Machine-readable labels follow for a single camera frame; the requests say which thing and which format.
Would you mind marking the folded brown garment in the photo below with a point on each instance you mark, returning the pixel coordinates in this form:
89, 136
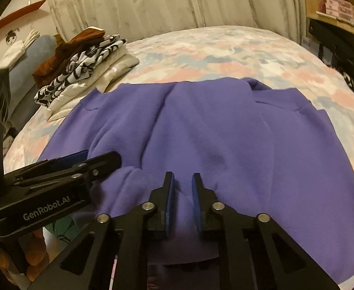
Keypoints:
62, 57

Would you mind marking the person's left hand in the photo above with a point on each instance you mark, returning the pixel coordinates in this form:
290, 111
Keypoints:
36, 256

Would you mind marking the pale patterned curtain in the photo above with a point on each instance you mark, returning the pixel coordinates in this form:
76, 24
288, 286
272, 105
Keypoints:
165, 3

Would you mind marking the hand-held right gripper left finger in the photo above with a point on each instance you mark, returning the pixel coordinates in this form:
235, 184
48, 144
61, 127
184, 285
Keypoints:
171, 205

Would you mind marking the reddish wooden wall ornament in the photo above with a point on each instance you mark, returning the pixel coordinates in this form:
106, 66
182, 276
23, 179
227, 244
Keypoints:
17, 18

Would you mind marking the face wall sticker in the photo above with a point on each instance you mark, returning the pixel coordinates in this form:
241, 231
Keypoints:
12, 37

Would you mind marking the folded grey-blue blanket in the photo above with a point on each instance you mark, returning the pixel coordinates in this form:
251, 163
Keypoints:
29, 66

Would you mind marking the black furniture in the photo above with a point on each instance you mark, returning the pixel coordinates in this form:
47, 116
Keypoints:
340, 48

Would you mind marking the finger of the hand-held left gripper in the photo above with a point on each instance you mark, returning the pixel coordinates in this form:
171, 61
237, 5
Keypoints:
68, 160
104, 164

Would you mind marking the purple printed hoodie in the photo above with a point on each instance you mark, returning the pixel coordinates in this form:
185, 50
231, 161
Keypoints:
210, 133

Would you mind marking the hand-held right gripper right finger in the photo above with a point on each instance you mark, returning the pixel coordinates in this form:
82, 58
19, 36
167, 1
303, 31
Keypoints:
196, 208

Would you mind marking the green patterned cloth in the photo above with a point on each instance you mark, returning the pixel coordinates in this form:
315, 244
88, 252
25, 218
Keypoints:
59, 228

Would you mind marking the white fringed scarf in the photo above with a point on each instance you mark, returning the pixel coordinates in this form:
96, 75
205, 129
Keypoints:
14, 53

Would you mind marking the stack of pink boxes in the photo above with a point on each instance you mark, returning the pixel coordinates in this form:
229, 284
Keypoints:
341, 7

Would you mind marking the folded shiny cream garment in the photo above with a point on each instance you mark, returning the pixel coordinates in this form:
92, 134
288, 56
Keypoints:
104, 75

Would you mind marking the folded black-and-white patterned garment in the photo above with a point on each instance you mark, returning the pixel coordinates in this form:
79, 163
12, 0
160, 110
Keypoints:
83, 63

